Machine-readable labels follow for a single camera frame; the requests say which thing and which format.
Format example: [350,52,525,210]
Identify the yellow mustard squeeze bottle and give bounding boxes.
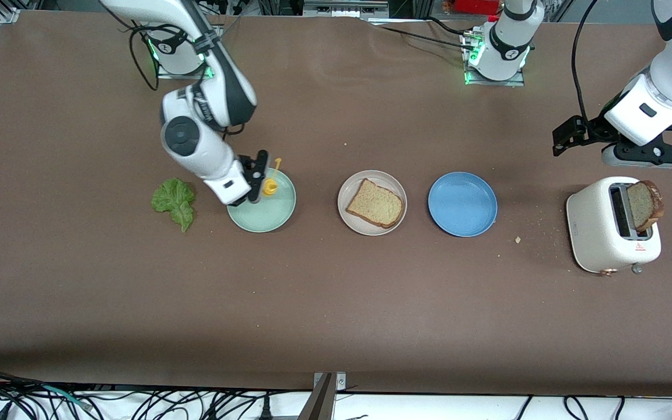
[261,156,284,197]

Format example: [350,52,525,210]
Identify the brown bread slice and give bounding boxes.
[626,180,665,233]
[345,178,405,229]

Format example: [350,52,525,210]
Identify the green lettuce leaf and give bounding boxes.
[150,178,195,233]

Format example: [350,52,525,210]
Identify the mint green plate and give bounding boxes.
[226,167,297,233]

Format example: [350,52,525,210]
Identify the beige plate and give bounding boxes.
[337,170,408,236]

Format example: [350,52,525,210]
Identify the blue plate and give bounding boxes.
[428,171,498,238]

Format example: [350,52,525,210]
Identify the white two-slot toaster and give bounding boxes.
[566,176,662,276]

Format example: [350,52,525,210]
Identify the red box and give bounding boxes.
[451,0,501,16]

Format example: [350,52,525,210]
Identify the grey metal box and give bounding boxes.
[303,0,390,18]

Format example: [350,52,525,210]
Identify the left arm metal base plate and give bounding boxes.
[463,29,527,87]

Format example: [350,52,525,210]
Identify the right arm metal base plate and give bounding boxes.
[156,23,223,80]

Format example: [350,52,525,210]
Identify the black base power cable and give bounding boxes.
[365,17,477,50]

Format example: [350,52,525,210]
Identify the grey metal table bracket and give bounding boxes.
[297,372,348,420]

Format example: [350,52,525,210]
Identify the teal floor cable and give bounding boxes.
[41,384,90,407]

